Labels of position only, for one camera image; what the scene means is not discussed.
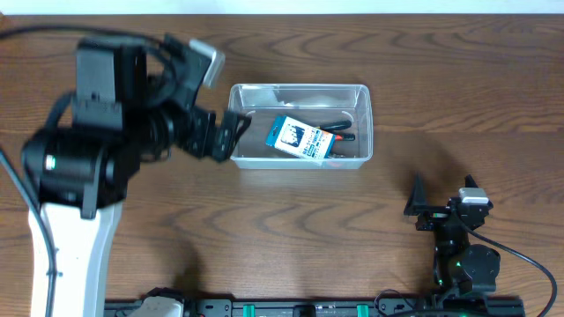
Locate blue white screw box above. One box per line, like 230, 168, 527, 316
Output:
265, 116, 336, 159

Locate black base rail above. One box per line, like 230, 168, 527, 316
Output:
103, 297, 525, 317

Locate red handled pliers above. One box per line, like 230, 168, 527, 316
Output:
332, 133, 356, 142

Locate clear plastic container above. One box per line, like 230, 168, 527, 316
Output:
229, 84, 374, 169

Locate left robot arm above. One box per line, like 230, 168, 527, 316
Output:
21, 35, 250, 316

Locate yellow black screwdriver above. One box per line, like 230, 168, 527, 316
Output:
319, 120, 353, 132

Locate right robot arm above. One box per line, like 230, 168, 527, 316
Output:
404, 175, 501, 315

